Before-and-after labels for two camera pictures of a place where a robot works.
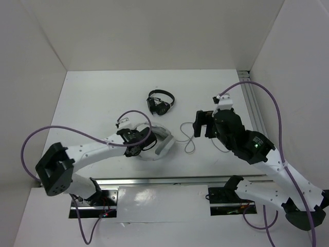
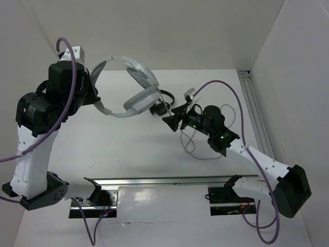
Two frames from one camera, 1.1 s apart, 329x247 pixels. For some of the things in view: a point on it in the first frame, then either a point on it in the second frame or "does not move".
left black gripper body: x=130 y=154 to x=80 y=97
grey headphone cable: x=193 y=142 to x=196 y=131
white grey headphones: x=164 y=138 to x=143 y=75
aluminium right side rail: x=253 y=105 does not move
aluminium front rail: x=177 y=180 does not move
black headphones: x=157 y=105 does not move
